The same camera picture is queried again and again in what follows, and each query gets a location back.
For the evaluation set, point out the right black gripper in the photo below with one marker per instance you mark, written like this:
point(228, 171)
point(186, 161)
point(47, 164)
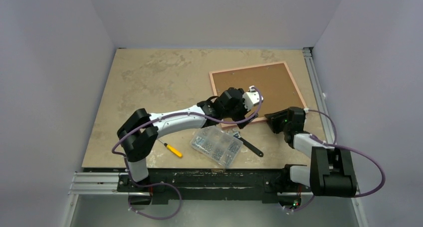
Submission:
point(274, 120)

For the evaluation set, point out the aluminium rail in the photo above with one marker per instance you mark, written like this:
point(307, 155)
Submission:
point(328, 125)
point(191, 183)

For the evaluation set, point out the clear screw organizer box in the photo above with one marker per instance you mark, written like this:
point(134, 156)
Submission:
point(217, 145)

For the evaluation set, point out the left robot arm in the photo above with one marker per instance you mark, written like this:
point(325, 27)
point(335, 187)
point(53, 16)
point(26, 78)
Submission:
point(142, 129)

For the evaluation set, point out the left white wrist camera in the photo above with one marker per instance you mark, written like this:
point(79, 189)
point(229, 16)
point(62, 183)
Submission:
point(251, 98)

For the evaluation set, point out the aluminium rail front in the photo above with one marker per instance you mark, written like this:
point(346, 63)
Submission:
point(191, 183)

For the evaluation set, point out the adjustable wrench black handle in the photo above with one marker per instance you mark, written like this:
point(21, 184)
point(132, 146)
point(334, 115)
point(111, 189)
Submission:
point(250, 146)

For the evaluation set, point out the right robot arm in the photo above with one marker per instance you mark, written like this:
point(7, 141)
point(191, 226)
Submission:
point(330, 172)

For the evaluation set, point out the aluminium rail right side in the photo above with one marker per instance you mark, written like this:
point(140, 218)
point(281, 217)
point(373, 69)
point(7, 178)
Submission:
point(328, 125)

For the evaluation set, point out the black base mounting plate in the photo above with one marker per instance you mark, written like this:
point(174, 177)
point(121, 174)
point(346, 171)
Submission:
point(142, 201)

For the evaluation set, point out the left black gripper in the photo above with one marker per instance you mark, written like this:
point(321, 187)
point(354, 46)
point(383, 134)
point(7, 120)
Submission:
point(244, 112)

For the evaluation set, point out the yellow handled screwdriver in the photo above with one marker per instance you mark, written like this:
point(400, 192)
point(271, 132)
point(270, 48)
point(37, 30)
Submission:
point(171, 149)

